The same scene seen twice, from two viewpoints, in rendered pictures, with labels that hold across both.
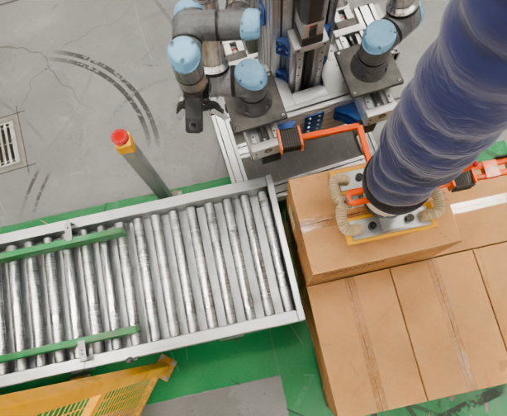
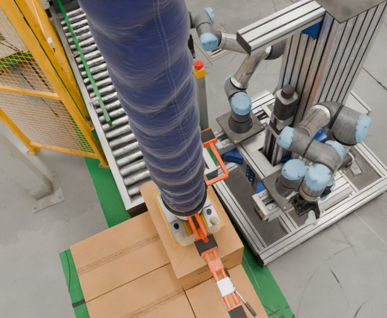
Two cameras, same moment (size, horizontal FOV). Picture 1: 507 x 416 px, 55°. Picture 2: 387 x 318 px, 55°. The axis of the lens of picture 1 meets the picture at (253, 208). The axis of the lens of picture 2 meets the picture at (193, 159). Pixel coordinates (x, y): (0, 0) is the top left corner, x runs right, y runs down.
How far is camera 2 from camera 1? 1.26 m
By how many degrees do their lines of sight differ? 29
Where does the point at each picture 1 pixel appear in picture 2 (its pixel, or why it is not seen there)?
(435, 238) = (175, 259)
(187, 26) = (195, 13)
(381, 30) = (297, 167)
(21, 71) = not seen: hidden behind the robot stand
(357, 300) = (145, 243)
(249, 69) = (242, 100)
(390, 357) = (111, 272)
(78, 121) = not seen: hidden behind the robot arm
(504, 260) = not seen: outside the picture
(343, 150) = (267, 232)
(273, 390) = (99, 228)
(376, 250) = (160, 222)
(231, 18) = (204, 29)
